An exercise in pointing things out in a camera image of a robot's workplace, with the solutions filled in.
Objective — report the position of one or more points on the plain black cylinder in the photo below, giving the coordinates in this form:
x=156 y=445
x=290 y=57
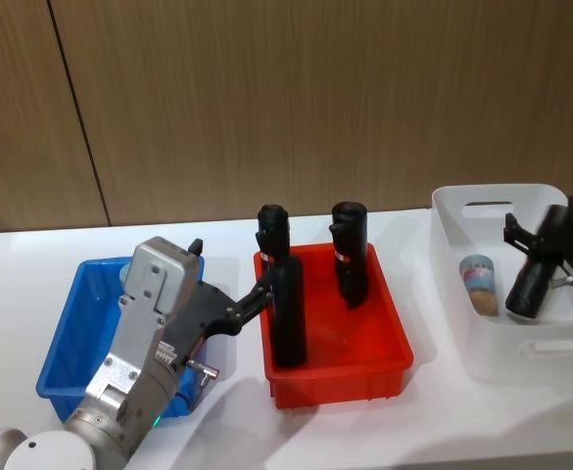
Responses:
x=289 y=318
x=536 y=286

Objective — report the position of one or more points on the red plastic bin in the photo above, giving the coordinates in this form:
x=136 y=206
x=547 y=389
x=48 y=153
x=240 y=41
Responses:
x=359 y=352

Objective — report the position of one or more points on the pale grey round object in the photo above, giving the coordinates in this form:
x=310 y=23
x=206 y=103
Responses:
x=125 y=273

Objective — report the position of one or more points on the silver and white left robot arm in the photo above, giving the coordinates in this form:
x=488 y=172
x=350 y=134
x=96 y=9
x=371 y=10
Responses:
x=139 y=313

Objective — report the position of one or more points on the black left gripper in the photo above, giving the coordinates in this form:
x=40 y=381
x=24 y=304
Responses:
x=207 y=313

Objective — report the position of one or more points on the printed bottle with cork-brown base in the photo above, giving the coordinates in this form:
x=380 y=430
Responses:
x=482 y=286

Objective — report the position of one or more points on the blue plastic bin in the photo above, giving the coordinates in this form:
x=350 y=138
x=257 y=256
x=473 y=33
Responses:
x=75 y=333

